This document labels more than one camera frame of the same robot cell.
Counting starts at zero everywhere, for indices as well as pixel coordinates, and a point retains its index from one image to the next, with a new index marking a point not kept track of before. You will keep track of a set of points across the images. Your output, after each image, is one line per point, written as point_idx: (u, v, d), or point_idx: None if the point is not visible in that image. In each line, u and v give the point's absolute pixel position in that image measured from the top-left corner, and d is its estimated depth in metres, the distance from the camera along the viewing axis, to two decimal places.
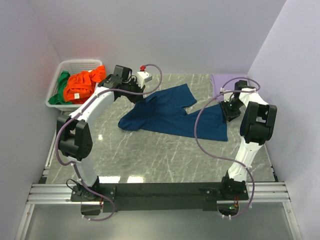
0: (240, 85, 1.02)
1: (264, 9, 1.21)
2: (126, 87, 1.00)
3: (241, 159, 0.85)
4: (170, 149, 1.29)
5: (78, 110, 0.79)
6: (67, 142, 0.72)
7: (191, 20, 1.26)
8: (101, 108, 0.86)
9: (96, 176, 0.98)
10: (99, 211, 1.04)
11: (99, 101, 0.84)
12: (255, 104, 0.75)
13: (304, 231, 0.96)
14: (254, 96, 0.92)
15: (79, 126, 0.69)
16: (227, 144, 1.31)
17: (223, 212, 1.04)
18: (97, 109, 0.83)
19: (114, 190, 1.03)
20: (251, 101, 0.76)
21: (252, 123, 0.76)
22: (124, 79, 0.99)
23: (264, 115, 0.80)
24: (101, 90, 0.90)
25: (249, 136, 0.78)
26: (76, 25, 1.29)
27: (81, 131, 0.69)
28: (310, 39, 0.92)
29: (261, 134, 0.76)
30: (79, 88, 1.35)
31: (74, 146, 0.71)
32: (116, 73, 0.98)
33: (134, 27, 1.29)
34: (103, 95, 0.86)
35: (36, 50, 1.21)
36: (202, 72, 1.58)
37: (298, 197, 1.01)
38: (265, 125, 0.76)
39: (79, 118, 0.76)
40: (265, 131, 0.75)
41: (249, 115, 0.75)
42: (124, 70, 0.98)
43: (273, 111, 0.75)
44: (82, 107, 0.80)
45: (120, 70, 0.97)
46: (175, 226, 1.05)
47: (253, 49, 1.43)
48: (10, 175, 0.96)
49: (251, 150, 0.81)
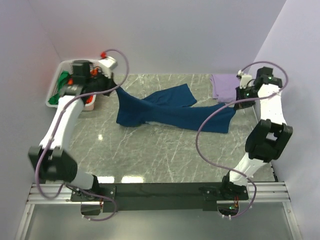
0: (262, 75, 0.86)
1: (263, 9, 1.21)
2: (93, 83, 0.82)
3: (243, 170, 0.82)
4: (170, 149, 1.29)
5: (48, 135, 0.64)
6: (48, 174, 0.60)
7: (191, 20, 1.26)
8: (73, 119, 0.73)
9: (94, 177, 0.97)
10: (99, 211, 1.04)
11: (68, 115, 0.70)
12: (267, 125, 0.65)
13: (304, 231, 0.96)
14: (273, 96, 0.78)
15: (56, 153, 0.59)
16: (227, 144, 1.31)
17: (223, 212, 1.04)
18: (69, 124, 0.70)
19: (114, 190, 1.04)
20: (263, 121, 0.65)
21: (259, 144, 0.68)
22: (87, 76, 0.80)
23: (275, 132, 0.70)
24: (64, 100, 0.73)
25: (253, 153, 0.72)
26: (76, 26, 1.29)
27: (61, 160, 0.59)
28: (309, 39, 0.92)
29: (266, 154, 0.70)
30: None
31: (58, 176, 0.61)
32: (76, 72, 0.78)
33: (134, 27, 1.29)
34: (69, 107, 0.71)
35: (35, 49, 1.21)
36: (202, 72, 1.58)
37: (298, 197, 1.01)
38: (274, 148, 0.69)
39: (53, 145, 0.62)
40: (273, 152, 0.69)
41: (257, 137, 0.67)
42: (84, 66, 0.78)
43: (287, 135, 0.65)
44: (52, 131, 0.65)
45: (79, 67, 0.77)
46: (175, 226, 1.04)
47: (253, 49, 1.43)
48: (10, 175, 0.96)
49: (254, 165, 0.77)
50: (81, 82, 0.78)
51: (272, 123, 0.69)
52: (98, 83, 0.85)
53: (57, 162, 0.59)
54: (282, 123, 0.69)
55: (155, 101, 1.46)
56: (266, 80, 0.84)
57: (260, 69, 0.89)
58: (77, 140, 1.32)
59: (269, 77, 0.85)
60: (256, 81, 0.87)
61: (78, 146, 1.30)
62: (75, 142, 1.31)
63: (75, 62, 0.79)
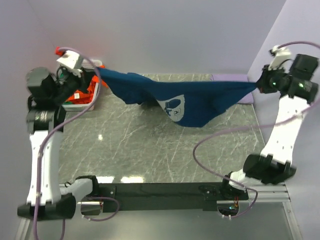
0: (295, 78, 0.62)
1: (263, 9, 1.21)
2: (61, 95, 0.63)
3: (240, 180, 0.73)
4: (170, 149, 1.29)
5: (34, 190, 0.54)
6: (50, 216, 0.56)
7: (191, 20, 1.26)
8: (57, 150, 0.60)
9: (92, 179, 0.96)
10: (99, 212, 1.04)
11: (47, 156, 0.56)
12: (266, 163, 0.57)
13: (304, 231, 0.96)
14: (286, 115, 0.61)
15: (50, 208, 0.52)
16: (227, 144, 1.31)
17: (223, 212, 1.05)
18: (53, 165, 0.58)
19: (114, 190, 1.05)
20: (264, 158, 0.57)
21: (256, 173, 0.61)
22: (52, 89, 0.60)
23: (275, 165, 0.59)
24: (40, 136, 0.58)
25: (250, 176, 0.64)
26: (76, 26, 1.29)
27: (59, 212, 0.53)
28: (309, 39, 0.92)
29: (263, 179, 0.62)
30: None
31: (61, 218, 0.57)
32: (34, 93, 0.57)
33: (134, 27, 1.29)
34: (46, 146, 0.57)
35: (35, 49, 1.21)
36: (202, 72, 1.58)
37: (298, 197, 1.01)
38: (271, 178, 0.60)
39: (43, 201, 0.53)
40: (268, 181, 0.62)
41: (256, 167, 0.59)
42: (43, 83, 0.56)
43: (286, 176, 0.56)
44: (36, 183, 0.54)
45: (38, 87, 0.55)
46: (175, 226, 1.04)
47: (253, 49, 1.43)
48: (10, 174, 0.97)
49: (252, 180, 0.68)
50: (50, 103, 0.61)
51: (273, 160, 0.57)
52: (68, 90, 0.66)
53: (55, 214, 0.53)
54: (287, 160, 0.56)
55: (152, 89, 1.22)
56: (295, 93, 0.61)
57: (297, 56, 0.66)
58: (77, 140, 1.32)
59: (300, 84, 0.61)
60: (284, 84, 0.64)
61: (78, 146, 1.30)
62: (75, 142, 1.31)
63: (30, 77, 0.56)
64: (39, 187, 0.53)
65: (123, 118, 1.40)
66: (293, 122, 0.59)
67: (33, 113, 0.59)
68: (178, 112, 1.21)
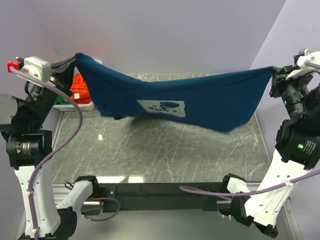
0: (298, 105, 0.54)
1: (263, 9, 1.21)
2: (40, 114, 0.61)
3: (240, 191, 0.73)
4: (170, 149, 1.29)
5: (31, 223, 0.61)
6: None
7: (191, 20, 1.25)
8: (49, 179, 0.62)
9: (92, 179, 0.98)
10: (99, 212, 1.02)
11: (39, 195, 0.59)
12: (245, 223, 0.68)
13: (305, 231, 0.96)
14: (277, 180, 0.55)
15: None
16: (227, 144, 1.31)
17: (223, 213, 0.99)
18: (47, 198, 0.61)
19: (114, 190, 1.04)
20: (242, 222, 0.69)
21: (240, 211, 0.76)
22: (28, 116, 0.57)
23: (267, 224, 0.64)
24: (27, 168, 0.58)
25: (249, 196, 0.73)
26: (76, 25, 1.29)
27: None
28: (309, 39, 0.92)
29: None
30: (79, 88, 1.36)
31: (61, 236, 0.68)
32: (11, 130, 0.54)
33: (134, 26, 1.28)
34: (36, 182, 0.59)
35: (35, 49, 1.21)
36: (202, 72, 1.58)
37: (298, 197, 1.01)
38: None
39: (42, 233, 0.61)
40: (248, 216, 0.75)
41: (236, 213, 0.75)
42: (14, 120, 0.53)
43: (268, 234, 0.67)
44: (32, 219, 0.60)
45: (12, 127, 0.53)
46: (175, 226, 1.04)
47: (253, 49, 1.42)
48: (9, 175, 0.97)
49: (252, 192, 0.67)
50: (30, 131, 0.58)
51: (254, 222, 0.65)
52: (46, 104, 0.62)
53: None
54: (266, 224, 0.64)
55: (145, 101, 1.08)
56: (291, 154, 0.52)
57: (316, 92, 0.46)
58: (77, 140, 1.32)
59: (299, 145, 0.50)
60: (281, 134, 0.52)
61: (78, 146, 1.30)
62: (75, 142, 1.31)
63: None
64: (36, 223, 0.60)
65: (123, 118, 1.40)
66: (280, 191, 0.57)
67: (12, 143, 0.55)
68: (177, 110, 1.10)
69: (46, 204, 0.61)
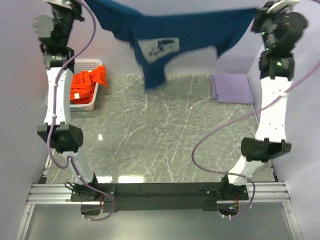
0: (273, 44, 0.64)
1: None
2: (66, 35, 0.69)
3: (241, 172, 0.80)
4: (170, 149, 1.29)
5: (50, 111, 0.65)
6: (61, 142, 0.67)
7: None
8: (69, 86, 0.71)
9: (93, 173, 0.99)
10: (99, 211, 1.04)
11: (62, 88, 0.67)
12: (264, 145, 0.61)
13: (304, 231, 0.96)
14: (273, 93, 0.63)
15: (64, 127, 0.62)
16: (227, 144, 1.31)
17: (223, 212, 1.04)
18: (66, 97, 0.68)
19: (114, 190, 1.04)
20: (261, 142, 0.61)
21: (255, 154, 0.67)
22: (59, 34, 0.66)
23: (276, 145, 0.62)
24: (55, 71, 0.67)
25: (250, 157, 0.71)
26: (76, 26, 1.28)
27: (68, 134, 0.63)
28: (308, 40, 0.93)
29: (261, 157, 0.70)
30: (79, 88, 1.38)
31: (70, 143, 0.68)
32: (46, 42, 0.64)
33: None
34: (61, 80, 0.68)
35: (35, 50, 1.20)
36: (202, 72, 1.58)
37: (298, 197, 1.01)
38: (269, 154, 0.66)
39: (57, 121, 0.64)
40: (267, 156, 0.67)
41: (253, 150, 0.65)
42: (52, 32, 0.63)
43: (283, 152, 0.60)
44: (52, 106, 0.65)
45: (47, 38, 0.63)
46: (175, 225, 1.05)
47: (253, 50, 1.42)
48: (10, 175, 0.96)
49: (252, 166, 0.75)
50: (61, 47, 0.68)
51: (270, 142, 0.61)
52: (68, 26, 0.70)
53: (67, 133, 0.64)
54: (281, 139, 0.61)
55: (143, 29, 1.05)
56: (273, 72, 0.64)
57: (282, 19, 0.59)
58: None
59: (278, 63, 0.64)
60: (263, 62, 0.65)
61: None
62: None
63: (38, 29, 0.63)
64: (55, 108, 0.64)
65: (123, 118, 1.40)
66: (278, 103, 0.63)
67: (48, 55, 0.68)
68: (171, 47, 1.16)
69: (65, 101, 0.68)
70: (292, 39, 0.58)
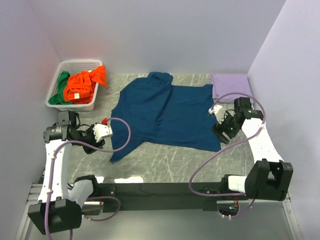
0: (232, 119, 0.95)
1: (265, 10, 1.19)
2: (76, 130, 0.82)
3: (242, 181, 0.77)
4: (170, 149, 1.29)
5: (47, 182, 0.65)
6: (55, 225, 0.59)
7: (191, 21, 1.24)
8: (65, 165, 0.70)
9: (86, 176, 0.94)
10: (99, 212, 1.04)
11: (60, 159, 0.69)
12: (265, 165, 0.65)
13: (304, 231, 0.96)
14: (255, 128, 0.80)
15: (58, 205, 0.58)
16: (227, 144, 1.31)
17: (223, 212, 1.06)
18: (63, 176, 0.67)
19: (114, 190, 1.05)
20: (261, 162, 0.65)
21: (262, 187, 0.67)
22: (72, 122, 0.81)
23: (276, 171, 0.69)
24: (56, 143, 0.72)
25: (258, 198, 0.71)
26: (76, 26, 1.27)
27: (64, 211, 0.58)
28: (310, 40, 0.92)
29: (270, 197, 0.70)
30: (79, 88, 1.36)
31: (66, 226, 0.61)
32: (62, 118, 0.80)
33: (134, 26, 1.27)
34: (59, 151, 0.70)
35: (35, 50, 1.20)
36: (202, 72, 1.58)
37: (298, 196, 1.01)
38: (277, 188, 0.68)
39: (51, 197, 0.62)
40: (276, 192, 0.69)
41: (258, 179, 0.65)
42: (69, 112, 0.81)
43: (288, 174, 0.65)
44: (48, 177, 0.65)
45: (65, 113, 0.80)
46: (175, 226, 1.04)
47: (253, 50, 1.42)
48: (10, 176, 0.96)
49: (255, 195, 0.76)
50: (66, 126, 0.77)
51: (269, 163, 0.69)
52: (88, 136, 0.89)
53: (62, 212, 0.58)
54: (278, 159, 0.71)
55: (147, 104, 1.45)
56: (248, 115, 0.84)
57: (235, 103, 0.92)
58: None
59: (249, 111, 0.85)
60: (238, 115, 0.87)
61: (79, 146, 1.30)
62: None
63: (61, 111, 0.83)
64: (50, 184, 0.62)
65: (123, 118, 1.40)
66: (266, 135, 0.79)
67: (49, 129, 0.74)
68: None
69: (63, 175, 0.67)
70: (246, 100, 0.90)
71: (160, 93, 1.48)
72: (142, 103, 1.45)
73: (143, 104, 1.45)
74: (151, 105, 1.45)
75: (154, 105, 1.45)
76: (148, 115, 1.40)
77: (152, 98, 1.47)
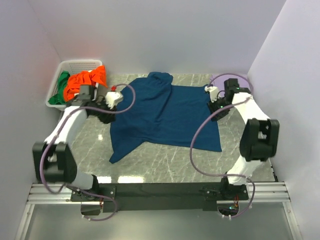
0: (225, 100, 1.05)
1: (265, 10, 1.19)
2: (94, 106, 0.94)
3: (241, 172, 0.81)
4: (170, 149, 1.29)
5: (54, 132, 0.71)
6: (49, 170, 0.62)
7: (191, 20, 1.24)
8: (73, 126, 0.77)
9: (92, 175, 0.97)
10: (99, 211, 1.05)
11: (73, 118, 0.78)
12: (255, 123, 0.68)
13: (304, 231, 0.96)
14: (243, 98, 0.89)
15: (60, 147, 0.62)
16: (227, 144, 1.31)
17: (223, 212, 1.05)
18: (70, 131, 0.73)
19: (114, 190, 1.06)
20: (251, 120, 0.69)
21: (254, 143, 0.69)
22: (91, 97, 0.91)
23: (264, 130, 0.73)
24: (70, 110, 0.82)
25: (251, 157, 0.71)
26: (76, 26, 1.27)
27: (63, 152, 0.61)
28: (310, 40, 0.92)
29: (263, 155, 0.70)
30: (79, 88, 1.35)
31: (59, 173, 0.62)
32: (82, 92, 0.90)
33: (134, 26, 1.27)
34: (74, 114, 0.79)
35: (35, 49, 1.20)
36: (202, 72, 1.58)
37: (298, 196, 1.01)
38: (268, 144, 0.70)
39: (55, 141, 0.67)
40: (268, 149, 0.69)
41: (249, 135, 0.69)
42: (90, 88, 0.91)
43: (275, 128, 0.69)
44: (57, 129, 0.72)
45: (86, 88, 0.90)
46: (175, 226, 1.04)
47: (253, 50, 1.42)
48: (10, 175, 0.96)
49: (251, 166, 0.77)
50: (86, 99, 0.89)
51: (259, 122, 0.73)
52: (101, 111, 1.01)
53: (59, 152, 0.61)
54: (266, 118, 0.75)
55: (146, 105, 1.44)
56: (235, 91, 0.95)
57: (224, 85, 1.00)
58: (78, 140, 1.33)
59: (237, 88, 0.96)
60: (227, 93, 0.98)
61: (78, 146, 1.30)
62: (75, 142, 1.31)
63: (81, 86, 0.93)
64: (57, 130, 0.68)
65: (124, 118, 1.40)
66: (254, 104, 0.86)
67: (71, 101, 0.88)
68: None
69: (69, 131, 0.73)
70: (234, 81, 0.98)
71: (159, 94, 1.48)
72: (142, 105, 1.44)
73: (143, 105, 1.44)
74: (151, 106, 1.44)
75: (153, 106, 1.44)
76: (147, 115, 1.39)
77: (152, 100, 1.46)
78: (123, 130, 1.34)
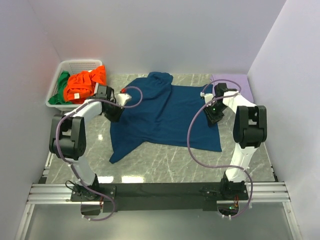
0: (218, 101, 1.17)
1: (265, 10, 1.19)
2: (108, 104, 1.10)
3: (239, 163, 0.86)
4: (170, 149, 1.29)
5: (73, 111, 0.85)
6: (63, 141, 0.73)
7: (191, 20, 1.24)
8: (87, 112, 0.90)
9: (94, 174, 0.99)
10: (99, 211, 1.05)
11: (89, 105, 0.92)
12: (244, 108, 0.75)
13: (304, 231, 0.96)
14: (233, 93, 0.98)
15: (75, 120, 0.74)
16: (227, 144, 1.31)
17: (223, 212, 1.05)
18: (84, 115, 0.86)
19: (114, 190, 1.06)
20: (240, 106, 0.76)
21: (245, 125, 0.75)
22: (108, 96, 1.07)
23: (254, 117, 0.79)
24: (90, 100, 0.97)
25: (244, 141, 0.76)
26: (76, 26, 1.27)
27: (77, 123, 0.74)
28: (310, 40, 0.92)
29: (256, 138, 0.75)
30: (79, 88, 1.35)
31: (70, 143, 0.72)
32: (101, 91, 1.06)
33: (134, 26, 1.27)
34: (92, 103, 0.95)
35: (35, 49, 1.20)
36: (202, 72, 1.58)
37: (298, 196, 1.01)
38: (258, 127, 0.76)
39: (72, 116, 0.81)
40: (259, 132, 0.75)
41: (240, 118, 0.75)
42: (107, 88, 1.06)
43: (262, 112, 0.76)
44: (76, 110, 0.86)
45: (104, 88, 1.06)
46: (174, 225, 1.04)
47: (253, 50, 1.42)
48: (10, 175, 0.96)
49: (248, 153, 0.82)
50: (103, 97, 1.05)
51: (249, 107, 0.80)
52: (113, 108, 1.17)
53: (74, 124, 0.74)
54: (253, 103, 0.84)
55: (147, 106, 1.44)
56: (224, 90, 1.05)
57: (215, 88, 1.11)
58: None
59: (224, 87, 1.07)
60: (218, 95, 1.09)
61: None
62: None
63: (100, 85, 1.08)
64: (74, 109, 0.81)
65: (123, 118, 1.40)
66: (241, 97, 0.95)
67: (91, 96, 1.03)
68: None
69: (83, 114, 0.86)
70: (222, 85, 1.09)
71: (159, 94, 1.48)
72: (143, 105, 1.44)
73: (143, 105, 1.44)
74: (151, 107, 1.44)
75: (154, 107, 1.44)
76: (147, 116, 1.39)
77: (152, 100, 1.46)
78: (123, 130, 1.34)
